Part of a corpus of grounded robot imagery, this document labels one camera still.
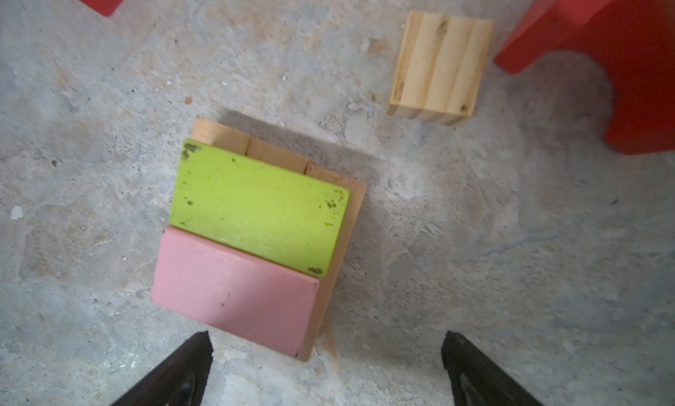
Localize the natural wood block 31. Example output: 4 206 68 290
192 117 251 156

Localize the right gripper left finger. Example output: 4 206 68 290
112 331 213 406

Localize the small ridged natural block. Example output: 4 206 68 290
387 10 495 126

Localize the natural wood block 29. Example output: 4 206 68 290
246 138 312 175

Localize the red arch block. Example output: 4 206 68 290
494 0 674 154

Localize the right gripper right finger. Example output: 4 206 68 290
441 331 542 406

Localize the pink rectangular block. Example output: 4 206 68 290
151 226 319 357

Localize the lime green rectangular block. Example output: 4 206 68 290
170 139 351 279

